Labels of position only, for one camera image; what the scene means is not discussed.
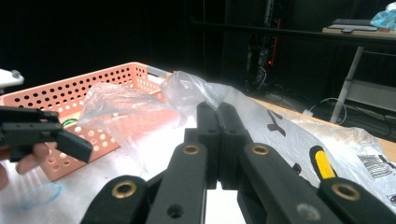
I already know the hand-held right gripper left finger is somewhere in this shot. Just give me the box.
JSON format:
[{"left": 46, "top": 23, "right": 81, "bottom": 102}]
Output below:
[{"left": 183, "top": 101, "right": 223, "bottom": 190}]

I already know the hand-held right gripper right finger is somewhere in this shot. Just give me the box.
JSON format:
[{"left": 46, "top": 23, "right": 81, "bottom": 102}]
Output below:
[{"left": 217, "top": 102, "right": 254, "bottom": 191}]

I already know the pink perforated plastic basket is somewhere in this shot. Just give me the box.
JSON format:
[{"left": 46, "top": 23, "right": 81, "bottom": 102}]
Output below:
[{"left": 0, "top": 61, "right": 176, "bottom": 182}]

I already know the clear plastic bag yellow print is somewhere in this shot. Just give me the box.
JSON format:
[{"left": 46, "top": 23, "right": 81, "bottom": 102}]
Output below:
[{"left": 78, "top": 70, "right": 396, "bottom": 216}]

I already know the black equipment with red light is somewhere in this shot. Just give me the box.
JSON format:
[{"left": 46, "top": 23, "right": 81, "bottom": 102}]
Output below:
[{"left": 246, "top": 31, "right": 279, "bottom": 92}]

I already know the white printed plastic bag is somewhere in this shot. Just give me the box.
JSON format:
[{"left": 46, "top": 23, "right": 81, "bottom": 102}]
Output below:
[{"left": 250, "top": 96, "right": 396, "bottom": 162}]

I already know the grey monitor base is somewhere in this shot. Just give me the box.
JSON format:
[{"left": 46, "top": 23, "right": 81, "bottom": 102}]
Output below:
[{"left": 326, "top": 23, "right": 379, "bottom": 34}]

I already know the dark keyboard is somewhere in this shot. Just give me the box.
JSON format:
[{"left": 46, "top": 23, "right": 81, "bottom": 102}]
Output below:
[{"left": 331, "top": 18, "right": 374, "bottom": 27}]

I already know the blue plastic packet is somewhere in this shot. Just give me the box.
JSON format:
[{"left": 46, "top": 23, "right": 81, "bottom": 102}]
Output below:
[{"left": 370, "top": 2, "right": 396, "bottom": 32}]

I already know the white cable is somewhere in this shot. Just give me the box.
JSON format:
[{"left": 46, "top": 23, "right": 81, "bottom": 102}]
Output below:
[{"left": 307, "top": 97, "right": 348, "bottom": 125}]

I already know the white metal frame desk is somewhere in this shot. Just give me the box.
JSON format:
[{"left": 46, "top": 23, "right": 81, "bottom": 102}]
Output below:
[{"left": 321, "top": 26, "right": 396, "bottom": 125}]

